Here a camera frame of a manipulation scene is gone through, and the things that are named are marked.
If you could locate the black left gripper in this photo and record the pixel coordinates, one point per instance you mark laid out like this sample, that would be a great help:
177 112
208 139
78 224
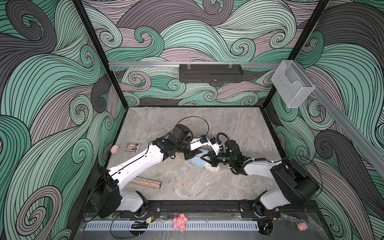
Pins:
191 154

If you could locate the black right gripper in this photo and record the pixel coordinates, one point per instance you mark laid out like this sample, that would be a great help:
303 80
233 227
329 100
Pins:
212 159

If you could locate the white plush teddy bear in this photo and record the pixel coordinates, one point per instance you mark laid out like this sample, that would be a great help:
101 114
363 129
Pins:
211 168

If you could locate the light blue fleece hoodie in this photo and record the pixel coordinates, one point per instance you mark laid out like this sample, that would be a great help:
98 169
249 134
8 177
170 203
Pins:
198 162

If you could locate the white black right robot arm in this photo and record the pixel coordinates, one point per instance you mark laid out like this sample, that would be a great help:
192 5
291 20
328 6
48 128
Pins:
295 185

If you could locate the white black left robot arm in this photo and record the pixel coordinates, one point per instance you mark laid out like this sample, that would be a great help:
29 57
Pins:
107 197

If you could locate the colourful card box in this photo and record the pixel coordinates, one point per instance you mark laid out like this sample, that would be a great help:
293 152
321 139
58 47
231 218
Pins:
132 147

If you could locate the glitter multicolour tube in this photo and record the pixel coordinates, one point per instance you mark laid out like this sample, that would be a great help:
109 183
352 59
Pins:
149 183

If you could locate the pink round wooden block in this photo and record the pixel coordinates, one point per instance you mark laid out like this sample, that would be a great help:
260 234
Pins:
115 149

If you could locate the pink plush toy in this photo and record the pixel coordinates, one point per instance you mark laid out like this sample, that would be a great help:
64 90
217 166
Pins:
180 222

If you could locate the small pink toy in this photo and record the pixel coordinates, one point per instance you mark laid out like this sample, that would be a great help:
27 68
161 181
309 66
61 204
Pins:
302 226

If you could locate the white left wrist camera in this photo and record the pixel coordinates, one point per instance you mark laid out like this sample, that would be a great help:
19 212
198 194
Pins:
198 142

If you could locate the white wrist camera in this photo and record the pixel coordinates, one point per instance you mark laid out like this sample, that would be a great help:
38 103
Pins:
198 142
216 145

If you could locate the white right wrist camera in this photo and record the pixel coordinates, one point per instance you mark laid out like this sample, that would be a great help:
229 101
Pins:
216 145

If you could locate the black wall-mounted tray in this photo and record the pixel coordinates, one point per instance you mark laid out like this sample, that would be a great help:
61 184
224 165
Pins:
210 74

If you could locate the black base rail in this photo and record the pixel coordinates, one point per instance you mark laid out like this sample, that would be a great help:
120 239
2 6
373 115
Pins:
205 206

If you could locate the clear acrylic wall bin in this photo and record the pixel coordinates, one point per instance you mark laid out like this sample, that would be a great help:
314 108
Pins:
292 83

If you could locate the aluminium rail back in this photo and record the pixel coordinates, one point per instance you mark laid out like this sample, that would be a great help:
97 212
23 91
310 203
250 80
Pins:
152 64

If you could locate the aluminium rail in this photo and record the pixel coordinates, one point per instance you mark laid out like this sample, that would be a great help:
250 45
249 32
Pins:
152 64
332 98

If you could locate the aluminium rail right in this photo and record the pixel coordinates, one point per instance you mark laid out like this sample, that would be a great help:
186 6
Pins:
332 98

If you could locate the white slotted cable duct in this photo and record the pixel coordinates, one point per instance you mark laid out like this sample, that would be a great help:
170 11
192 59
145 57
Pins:
210 225

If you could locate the black cage corner post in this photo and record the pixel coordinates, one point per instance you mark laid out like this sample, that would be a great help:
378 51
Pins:
310 25

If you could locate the black left corner post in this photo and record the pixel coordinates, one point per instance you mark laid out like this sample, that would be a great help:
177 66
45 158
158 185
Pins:
96 43

